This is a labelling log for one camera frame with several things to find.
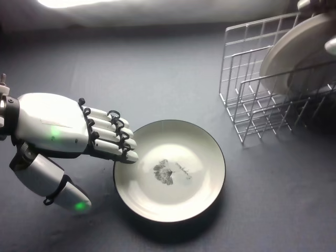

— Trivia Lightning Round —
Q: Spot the plain grey-white plate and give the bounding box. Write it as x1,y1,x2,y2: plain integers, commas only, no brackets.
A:
259,13,334,95

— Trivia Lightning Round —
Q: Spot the metal wire dish rack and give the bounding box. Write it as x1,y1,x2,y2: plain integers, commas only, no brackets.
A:
217,12,336,144

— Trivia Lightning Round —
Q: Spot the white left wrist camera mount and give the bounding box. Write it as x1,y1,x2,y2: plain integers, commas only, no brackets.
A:
0,74,11,98

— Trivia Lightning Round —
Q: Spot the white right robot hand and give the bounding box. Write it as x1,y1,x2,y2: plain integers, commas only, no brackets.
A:
298,0,336,55

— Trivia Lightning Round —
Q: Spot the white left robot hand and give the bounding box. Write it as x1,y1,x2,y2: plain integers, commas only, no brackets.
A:
9,93,139,215

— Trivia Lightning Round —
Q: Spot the black-rimmed printed white plate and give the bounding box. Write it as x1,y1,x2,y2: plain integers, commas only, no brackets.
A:
112,120,226,224

